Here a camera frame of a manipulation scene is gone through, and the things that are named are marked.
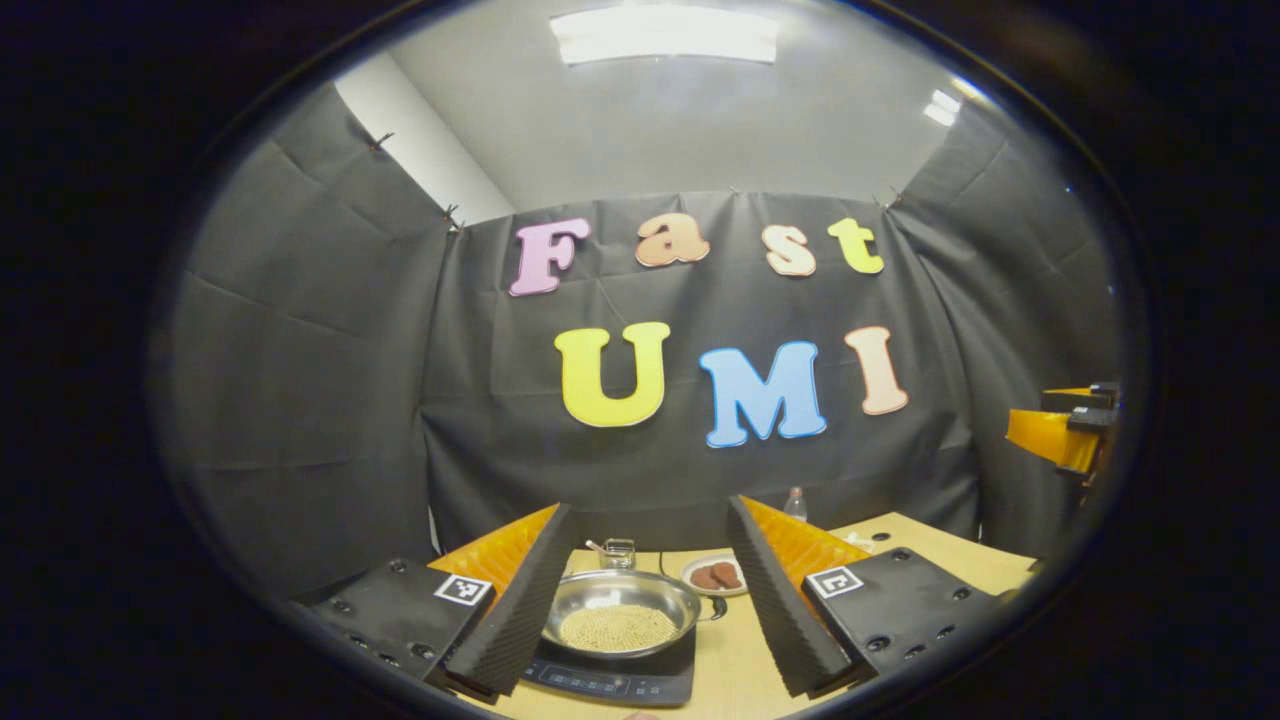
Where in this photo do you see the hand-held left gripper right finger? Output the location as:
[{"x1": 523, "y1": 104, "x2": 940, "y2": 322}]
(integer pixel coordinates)
[{"x1": 725, "y1": 494, "x2": 1001, "y2": 699}]

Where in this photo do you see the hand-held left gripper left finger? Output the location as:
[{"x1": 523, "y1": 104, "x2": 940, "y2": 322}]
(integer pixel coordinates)
[{"x1": 312, "y1": 502, "x2": 581, "y2": 701}]

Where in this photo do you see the stainless steel pot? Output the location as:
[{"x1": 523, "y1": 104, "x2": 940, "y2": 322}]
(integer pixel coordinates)
[{"x1": 541, "y1": 569, "x2": 728, "y2": 661}]

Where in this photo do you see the pile of soybeans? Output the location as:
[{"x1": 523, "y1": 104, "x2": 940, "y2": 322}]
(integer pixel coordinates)
[{"x1": 558, "y1": 604, "x2": 681, "y2": 653}]

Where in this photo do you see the black induction cooktop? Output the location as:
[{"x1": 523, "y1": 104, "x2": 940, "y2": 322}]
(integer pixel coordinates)
[{"x1": 520, "y1": 628, "x2": 698, "y2": 708}]

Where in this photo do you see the white round plate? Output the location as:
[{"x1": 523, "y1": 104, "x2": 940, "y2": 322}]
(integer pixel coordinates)
[{"x1": 681, "y1": 553, "x2": 749, "y2": 598}]

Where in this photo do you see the black backdrop cloth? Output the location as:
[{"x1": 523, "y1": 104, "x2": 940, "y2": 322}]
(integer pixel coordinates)
[{"x1": 150, "y1": 85, "x2": 1126, "y2": 601}]

